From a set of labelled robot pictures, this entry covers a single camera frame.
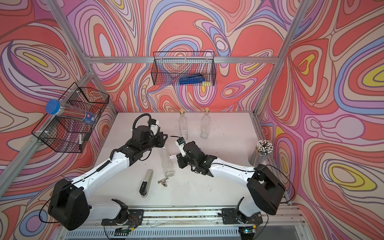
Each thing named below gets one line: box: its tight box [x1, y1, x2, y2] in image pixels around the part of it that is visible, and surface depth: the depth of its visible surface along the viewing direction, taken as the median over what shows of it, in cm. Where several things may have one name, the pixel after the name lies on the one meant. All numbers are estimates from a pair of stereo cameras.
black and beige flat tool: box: [139, 169, 154, 198], surface depth 82 cm
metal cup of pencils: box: [248, 139, 274, 167], surface depth 82 cm
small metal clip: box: [157, 177, 169, 187], surface depth 86 cm
